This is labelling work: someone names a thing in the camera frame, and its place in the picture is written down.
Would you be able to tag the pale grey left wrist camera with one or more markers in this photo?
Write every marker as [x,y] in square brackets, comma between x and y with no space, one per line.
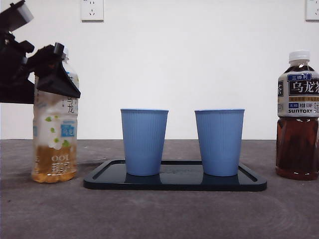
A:
[17,15]

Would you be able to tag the blue ribbed plastic cup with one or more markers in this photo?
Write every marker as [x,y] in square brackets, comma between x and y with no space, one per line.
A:
[219,142]
[144,142]

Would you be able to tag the jasmine tea bottle white label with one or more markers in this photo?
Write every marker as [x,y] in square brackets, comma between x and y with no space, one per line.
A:
[53,139]

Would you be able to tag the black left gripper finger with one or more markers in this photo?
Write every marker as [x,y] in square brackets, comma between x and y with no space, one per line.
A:
[61,83]

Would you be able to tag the white wall socket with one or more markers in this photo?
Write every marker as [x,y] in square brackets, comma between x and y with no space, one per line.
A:
[92,11]
[312,11]

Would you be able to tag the dark oolong tea bottle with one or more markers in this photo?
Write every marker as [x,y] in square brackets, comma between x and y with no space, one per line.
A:
[296,144]

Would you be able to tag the dark blue rectangular tray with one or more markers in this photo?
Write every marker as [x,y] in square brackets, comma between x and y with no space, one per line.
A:
[179,183]

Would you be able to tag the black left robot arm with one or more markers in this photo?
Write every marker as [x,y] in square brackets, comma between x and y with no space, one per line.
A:
[12,74]

